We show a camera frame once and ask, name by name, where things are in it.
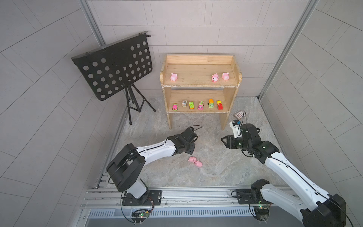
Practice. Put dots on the orange green mixer truck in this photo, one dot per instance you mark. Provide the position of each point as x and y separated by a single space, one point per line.
211 103

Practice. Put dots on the left controller board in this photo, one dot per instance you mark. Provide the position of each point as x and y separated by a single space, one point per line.
141 213

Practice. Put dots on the small card box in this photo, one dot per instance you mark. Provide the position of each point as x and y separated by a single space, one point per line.
240 115

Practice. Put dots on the pink green toy car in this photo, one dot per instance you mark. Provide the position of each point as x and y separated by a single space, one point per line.
175 107

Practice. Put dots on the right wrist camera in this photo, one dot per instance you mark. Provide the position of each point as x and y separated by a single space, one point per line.
235 126

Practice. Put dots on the pink toy pig top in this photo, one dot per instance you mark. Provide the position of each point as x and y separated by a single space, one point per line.
174 77

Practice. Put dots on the black perforated music stand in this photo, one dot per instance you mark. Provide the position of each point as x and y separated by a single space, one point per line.
117 67

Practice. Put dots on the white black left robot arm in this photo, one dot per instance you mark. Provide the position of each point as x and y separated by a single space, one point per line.
125 168

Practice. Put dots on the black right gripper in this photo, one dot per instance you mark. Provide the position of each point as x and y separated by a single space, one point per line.
229 139

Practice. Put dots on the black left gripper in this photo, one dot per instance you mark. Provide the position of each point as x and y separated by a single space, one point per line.
192 147

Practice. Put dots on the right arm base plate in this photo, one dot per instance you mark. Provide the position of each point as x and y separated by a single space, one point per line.
249 196

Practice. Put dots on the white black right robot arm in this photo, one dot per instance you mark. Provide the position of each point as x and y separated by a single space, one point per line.
330 210

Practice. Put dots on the pink green block toy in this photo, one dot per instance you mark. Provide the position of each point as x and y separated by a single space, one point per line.
201 105

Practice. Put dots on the wooden two-tier shelf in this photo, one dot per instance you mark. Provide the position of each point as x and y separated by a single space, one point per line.
194 83

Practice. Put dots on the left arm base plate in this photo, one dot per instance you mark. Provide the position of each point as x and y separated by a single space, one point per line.
151 197

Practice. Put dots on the red yellow toy truck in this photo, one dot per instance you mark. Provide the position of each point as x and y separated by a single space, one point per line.
219 105

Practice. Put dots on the pink toy pig bottom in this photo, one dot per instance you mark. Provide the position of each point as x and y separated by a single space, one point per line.
198 164

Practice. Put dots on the controller board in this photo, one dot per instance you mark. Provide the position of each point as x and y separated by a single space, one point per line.
141 213
261 213

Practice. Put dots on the pink toy pig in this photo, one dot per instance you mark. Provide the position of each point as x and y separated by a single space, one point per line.
192 159
215 78
225 76
198 164
174 77

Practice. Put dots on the aluminium mounting rail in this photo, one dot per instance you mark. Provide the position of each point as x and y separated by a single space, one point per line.
188 197

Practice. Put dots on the right controller board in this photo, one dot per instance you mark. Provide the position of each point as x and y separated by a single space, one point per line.
261 213

